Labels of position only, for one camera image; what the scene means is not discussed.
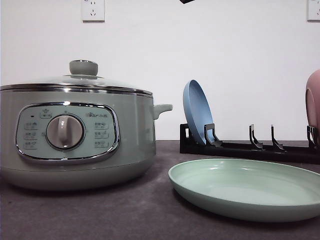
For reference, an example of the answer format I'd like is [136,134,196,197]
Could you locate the green plate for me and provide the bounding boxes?
[168,158,320,223]

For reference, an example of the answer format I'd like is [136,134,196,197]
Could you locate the pink plate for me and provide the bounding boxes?
[305,69,320,131]

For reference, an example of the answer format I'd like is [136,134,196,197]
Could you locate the white wall socket right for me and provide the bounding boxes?
[307,0,320,23]

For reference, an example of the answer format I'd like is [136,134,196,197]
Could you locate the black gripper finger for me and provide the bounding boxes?
[180,0,195,4]

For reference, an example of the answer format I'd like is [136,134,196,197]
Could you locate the glass steamer lid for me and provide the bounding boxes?
[0,59,153,97]

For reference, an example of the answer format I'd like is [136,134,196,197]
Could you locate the gray table mat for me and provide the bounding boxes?
[0,140,320,240]

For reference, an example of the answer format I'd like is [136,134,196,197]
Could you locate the white wall socket left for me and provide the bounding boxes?
[82,0,106,23]

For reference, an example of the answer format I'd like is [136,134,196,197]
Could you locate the white wall socket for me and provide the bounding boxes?
[82,0,106,23]
[307,0,320,23]

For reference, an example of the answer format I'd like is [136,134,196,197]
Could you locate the black dish rack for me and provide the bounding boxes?
[180,123,320,165]

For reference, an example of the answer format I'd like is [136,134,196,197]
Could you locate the blue plate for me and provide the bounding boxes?
[183,79,214,145]

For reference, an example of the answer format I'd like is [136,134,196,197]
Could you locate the green electric steamer pot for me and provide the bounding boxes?
[0,87,173,191]

